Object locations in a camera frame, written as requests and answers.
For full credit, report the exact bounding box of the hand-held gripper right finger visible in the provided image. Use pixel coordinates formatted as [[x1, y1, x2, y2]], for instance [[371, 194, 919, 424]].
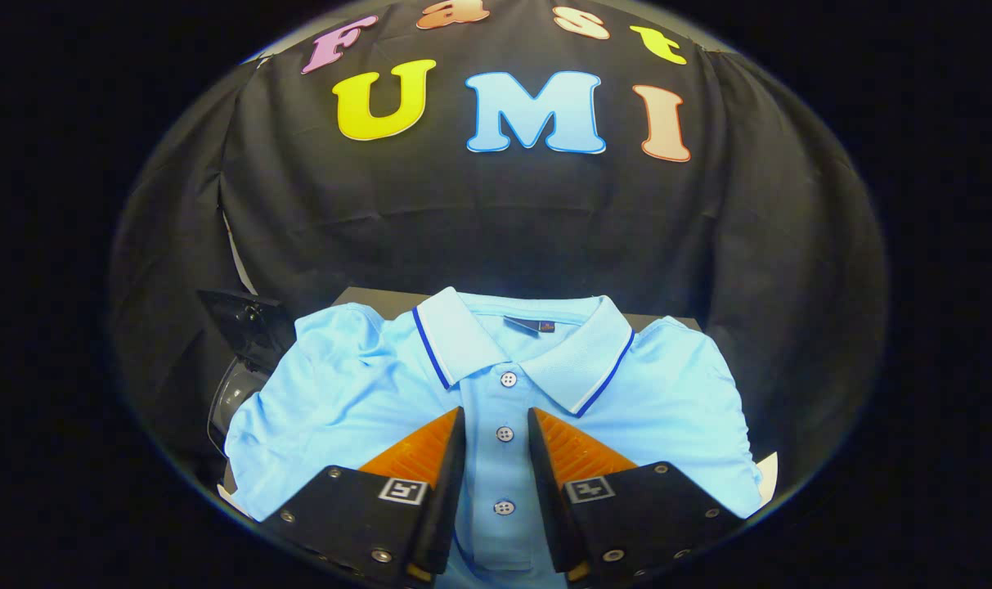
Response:
[[527, 407, 746, 583]]

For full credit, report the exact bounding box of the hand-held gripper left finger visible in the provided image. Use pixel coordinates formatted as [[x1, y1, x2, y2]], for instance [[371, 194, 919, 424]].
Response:
[[263, 407, 468, 586]]

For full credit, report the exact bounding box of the light blue polo shirt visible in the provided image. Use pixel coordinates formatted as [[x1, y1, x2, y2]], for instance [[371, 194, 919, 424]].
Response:
[[224, 286, 765, 589]]

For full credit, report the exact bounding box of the dark grey washing machine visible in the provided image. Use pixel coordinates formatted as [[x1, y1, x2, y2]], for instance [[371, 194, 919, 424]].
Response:
[[197, 288, 298, 456]]

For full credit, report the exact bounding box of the grey cabinet with dark top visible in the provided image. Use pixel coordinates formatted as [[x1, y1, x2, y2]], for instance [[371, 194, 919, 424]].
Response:
[[330, 286, 701, 333]]

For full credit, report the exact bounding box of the white paper sheet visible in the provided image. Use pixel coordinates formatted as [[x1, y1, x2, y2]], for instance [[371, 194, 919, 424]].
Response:
[[755, 452, 779, 505]]

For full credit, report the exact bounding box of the black backdrop cloth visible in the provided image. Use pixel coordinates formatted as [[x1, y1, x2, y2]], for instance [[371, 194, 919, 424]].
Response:
[[107, 0, 889, 492]]

